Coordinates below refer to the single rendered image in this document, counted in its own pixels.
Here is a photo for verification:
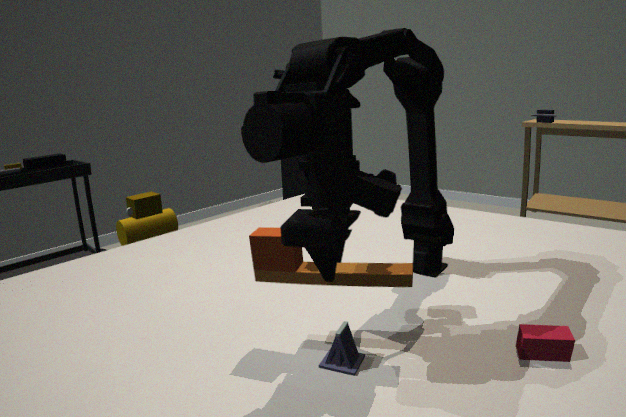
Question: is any orange bar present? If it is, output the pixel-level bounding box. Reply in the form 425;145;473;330
249;228;413;288

